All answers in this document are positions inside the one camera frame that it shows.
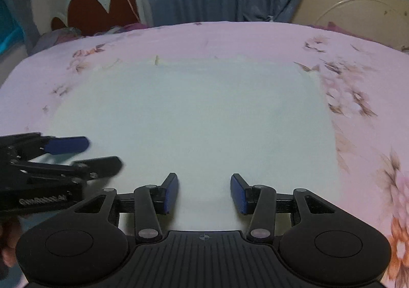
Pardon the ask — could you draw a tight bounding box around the red white scalloped headboard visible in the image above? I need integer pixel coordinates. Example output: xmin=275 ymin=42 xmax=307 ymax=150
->
xmin=50 ymin=0 xmax=154 ymax=36

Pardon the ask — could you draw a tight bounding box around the teal window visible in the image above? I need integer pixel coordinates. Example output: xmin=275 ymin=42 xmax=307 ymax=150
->
xmin=0 ymin=0 xmax=24 ymax=55

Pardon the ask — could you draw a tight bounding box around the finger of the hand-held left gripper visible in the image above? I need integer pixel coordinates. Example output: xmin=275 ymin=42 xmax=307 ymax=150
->
xmin=16 ymin=156 xmax=123 ymax=180
xmin=11 ymin=133 xmax=90 ymax=161

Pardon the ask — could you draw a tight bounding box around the pink crumpled cloth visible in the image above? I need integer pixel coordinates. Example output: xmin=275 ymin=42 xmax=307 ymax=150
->
xmin=93 ymin=23 xmax=149 ymax=36

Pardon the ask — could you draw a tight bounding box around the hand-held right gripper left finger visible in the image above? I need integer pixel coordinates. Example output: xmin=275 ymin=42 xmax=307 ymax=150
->
xmin=65 ymin=173 xmax=179 ymax=243

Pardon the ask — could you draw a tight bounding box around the pink floral bedsheet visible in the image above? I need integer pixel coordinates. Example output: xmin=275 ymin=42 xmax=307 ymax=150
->
xmin=0 ymin=20 xmax=409 ymax=288

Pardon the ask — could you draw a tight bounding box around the magenta cloth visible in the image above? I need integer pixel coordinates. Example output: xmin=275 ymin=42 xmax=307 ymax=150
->
xmin=308 ymin=21 xmax=358 ymax=36

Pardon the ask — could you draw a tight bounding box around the pale green knit sweater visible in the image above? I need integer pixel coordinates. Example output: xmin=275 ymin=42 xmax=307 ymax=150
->
xmin=53 ymin=55 xmax=341 ymax=233

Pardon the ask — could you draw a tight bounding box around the pillows and clothes pile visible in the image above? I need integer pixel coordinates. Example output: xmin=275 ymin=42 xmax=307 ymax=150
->
xmin=32 ymin=27 xmax=85 ymax=54

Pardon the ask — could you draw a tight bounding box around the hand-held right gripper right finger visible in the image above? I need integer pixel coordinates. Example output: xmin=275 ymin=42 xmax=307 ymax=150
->
xmin=231 ymin=173 xmax=344 ymax=242

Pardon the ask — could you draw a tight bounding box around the person's left hand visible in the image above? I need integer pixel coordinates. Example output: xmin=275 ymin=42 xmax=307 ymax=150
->
xmin=0 ymin=218 xmax=23 ymax=268

